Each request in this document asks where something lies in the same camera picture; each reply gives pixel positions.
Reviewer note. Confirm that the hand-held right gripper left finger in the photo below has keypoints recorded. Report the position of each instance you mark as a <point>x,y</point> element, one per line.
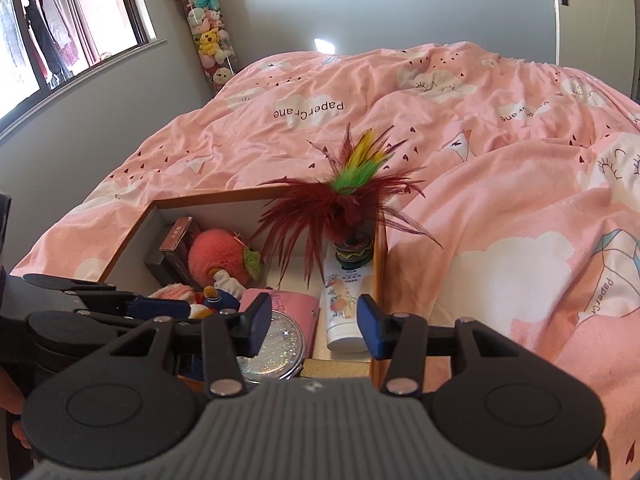
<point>257,325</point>

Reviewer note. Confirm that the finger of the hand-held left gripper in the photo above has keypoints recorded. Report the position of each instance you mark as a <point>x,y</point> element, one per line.
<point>70,282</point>
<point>160,307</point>

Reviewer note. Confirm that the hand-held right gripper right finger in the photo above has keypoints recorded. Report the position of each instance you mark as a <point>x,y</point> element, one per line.
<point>370,332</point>

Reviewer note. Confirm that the white pink knitted toy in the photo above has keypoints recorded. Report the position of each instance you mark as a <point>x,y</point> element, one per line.
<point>172,294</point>

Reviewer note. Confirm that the round glitter mirror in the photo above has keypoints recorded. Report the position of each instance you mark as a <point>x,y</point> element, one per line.
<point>280,350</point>

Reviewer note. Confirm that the white lotion tube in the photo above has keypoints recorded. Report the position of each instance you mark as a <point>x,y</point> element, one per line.
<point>342,310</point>

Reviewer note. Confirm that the pink wallet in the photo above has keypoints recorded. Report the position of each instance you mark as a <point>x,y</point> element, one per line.
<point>295,310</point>

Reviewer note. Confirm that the small blue toy figure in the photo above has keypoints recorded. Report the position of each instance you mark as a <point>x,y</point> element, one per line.
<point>222,300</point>

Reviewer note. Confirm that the dark brown box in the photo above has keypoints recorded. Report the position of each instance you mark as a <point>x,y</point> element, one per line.
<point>175,245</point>

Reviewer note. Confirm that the pink plush ball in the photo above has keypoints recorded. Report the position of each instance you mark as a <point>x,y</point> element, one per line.
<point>215,255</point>

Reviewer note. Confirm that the orange cardboard storage box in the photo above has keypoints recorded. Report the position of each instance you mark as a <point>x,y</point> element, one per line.
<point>210,197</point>

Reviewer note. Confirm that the red feather shuttlecock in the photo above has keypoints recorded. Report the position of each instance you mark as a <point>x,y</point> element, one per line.
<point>345,210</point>

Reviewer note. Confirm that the person's left hand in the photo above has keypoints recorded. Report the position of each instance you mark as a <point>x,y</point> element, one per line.
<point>11,390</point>

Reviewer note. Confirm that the pink printed blanket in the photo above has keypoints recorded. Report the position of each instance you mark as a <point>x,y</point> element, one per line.
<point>500,185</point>

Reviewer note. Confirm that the hanging clothes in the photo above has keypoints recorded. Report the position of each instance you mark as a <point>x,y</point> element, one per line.
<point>47,30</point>

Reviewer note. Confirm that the window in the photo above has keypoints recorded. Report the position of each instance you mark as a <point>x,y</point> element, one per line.
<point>75,25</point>

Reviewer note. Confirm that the column of plush toys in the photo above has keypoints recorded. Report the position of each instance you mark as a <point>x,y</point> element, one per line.
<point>207,25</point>

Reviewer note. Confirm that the white door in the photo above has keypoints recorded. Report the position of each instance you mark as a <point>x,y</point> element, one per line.
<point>600,15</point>

